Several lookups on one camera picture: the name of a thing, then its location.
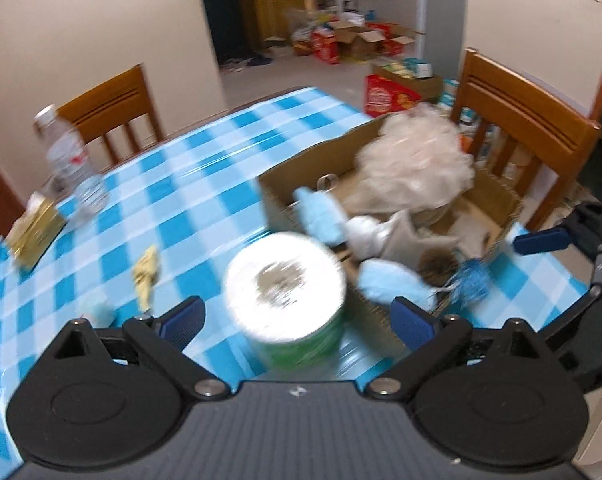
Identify wooden chair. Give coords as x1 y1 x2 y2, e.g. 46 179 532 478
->
55 64 165 167
450 48 602 232

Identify clear plastic bag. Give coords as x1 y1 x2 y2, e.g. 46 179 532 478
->
355 102 476 212

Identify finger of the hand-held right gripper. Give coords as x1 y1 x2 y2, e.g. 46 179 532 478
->
512 201 602 262
542 283 602 397

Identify grey refrigerator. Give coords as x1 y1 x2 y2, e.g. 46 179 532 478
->
414 0 470 82

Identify red carton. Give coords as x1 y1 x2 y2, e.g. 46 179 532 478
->
364 74 423 119
310 29 342 65

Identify blue checkered tablecloth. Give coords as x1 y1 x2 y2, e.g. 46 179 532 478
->
0 86 590 463

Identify clear plastic water bottle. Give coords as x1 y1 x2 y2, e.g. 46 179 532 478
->
33 104 110 217

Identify white cloth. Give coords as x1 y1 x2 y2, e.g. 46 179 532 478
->
345 214 388 257

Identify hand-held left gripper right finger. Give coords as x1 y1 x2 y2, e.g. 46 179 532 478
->
365 295 550 404

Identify blue embroidered sachet with tassel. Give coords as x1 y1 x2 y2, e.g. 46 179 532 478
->
446 258 488 307

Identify yellow tissue pack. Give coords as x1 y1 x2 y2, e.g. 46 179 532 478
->
5 194 68 272

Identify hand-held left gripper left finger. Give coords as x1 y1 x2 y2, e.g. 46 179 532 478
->
53 295 230 403

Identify pair of shoes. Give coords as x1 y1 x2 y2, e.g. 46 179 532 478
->
220 54 273 69

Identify grey fabric pouch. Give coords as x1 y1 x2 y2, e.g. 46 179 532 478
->
381 209 458 267

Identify open cardboard boxes on floor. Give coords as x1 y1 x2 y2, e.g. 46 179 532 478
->
330 20 418 62

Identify pale blue squishy toy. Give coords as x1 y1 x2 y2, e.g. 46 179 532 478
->
80 294 118 327

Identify cardboard box of packets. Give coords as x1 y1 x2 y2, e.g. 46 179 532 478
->
372 59 445 102

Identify yellow wooden cabinet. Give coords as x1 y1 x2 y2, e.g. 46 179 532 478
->
240 0 310 52

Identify toilet paper roll green wrap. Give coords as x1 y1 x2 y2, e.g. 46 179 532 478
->
224 232 348 372

